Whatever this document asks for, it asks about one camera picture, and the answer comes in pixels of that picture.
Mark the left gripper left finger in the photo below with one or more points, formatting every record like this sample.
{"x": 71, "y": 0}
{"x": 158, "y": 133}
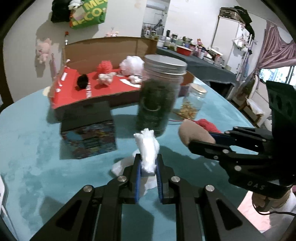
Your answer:
{"x": 94, "y": 213}

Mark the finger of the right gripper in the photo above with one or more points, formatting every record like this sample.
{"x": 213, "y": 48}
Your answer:
{"x": 219, "y": 151}
{"x": 226, "y": 138}

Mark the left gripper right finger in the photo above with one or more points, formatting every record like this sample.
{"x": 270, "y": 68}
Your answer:
{"x": 202, "y": 213}

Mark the red knitted plush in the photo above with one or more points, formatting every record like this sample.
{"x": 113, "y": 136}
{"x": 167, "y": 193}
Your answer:
{"x": 210, "y": 127}

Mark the beige round powder puff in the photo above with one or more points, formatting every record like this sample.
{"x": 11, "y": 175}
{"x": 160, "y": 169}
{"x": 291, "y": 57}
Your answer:
{"x": 190, "y": 131}

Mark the white wipe packet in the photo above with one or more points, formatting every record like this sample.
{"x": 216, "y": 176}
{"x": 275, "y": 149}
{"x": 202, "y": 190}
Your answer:
{"x": 148, "y": 148}

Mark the white furry star plush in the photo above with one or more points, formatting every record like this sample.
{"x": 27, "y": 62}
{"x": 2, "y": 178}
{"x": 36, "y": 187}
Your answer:
{"x": 133, "y": 81}

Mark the white mesh pouf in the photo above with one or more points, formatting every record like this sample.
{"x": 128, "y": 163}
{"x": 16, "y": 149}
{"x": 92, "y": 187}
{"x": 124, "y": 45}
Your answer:
{"x": 132, "y": 65}

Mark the black pom-pom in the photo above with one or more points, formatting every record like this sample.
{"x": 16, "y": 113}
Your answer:
{"x": 82, "y": 81}

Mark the speckled cream scrunchie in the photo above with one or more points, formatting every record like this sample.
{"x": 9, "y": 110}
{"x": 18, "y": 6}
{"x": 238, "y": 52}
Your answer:
{"x": 106, "y": 79}

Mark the orange-red mesh pouf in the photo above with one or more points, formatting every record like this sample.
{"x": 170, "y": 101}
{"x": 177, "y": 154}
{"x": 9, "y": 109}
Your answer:
{"x": 104, "y": 67}

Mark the person's right hand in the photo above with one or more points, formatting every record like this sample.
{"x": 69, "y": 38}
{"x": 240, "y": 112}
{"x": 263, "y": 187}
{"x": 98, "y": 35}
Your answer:
{"x": 266, "y": 204}

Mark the small glass jar gold contents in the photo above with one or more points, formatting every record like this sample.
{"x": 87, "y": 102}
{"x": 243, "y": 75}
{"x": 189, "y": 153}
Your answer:
{"x": 193, "y": 101}

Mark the teal plush table cover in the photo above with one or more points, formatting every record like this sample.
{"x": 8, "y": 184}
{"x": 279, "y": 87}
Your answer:
{"x": 41, "y": 175}

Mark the dark tablecloth side table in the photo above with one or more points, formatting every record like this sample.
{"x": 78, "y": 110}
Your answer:
{"x": 220, "y": 80}

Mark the colourful beauty cream box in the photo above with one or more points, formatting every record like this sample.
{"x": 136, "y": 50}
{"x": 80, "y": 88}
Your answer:
{"x": 89, "y": 130}

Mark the large glass jar dark contents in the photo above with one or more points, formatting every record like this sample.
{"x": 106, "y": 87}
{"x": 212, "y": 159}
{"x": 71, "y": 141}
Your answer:
{"x": 162, "y": 77}

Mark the pink curtain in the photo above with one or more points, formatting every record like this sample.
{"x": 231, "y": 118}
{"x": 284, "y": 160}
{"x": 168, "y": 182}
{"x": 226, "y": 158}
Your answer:
{"x": 275, "y": 52}

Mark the red bowl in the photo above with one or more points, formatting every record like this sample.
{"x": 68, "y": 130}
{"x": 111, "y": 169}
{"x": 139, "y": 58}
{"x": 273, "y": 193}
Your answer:
{"x": 184, "y": 51}

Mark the white refrigerator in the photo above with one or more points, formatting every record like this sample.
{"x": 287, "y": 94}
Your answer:
{"x": 231, "y": 40}

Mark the red cardboard box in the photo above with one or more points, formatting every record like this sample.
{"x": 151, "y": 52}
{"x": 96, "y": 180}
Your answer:
{"x": 91, "y": 73}

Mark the green tote bag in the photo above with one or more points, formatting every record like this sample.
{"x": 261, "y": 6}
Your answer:
{"x": 92, "y": 12}

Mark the black hanging bag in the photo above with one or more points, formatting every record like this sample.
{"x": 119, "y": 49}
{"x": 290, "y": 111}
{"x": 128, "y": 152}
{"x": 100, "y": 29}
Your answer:
{"x": 60, "y": 11}

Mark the small panda plush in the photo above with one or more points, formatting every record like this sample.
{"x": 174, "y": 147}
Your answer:
{"x": 74, "y": 4}

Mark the wall mirror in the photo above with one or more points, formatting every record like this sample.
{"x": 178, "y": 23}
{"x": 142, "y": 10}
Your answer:
{"x": 155, "y": 16}

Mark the pink plush on wall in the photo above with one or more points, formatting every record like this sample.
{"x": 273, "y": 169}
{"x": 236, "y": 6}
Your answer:
{"x": 43, "y": 49}

